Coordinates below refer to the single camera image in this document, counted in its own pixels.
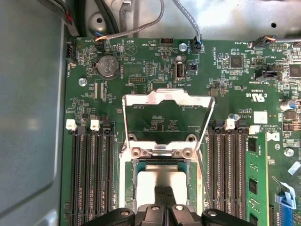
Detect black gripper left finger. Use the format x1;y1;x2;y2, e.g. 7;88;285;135
82;186;168;226

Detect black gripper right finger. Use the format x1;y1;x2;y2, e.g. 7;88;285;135
164;186;250;226

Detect silver CPU green edge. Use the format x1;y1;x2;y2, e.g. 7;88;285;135
133;161;191;209

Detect wire locking lever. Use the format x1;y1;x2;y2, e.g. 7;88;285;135
118;149;127;209
197;149;214;209

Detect metal socket cover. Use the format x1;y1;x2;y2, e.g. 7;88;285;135
122;88;216;153

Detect black RAM slot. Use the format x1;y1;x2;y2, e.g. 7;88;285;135
90;119;104;226
217;127;227;214
102;120;116;212
236;127;247;222
66;119;82;226
208;119;218;210
77;126;93;226
226;117;237;217

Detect CPU socket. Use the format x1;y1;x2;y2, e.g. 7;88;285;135
119;133;205;212

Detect blue expansion slot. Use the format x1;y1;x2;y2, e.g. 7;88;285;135
279;207;294;226

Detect green RAM stick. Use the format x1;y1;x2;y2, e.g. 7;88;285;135
245;132;270;226

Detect pale blue plastic clip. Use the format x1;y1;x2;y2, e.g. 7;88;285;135
272;176;297;210

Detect green motherboard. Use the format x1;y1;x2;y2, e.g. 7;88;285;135
60;36;301;226

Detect silver internal USB port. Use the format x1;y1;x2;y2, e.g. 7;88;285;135
174;61;186;83

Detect round coin battery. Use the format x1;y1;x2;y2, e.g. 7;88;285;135
93;55;120;80

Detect black PC case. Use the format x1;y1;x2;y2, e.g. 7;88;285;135
0;0;301;226

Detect black cable bundle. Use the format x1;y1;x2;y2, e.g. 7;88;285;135
94;0;120;36

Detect black fan wire red stripe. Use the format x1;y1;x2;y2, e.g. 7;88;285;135
54;0;80;38

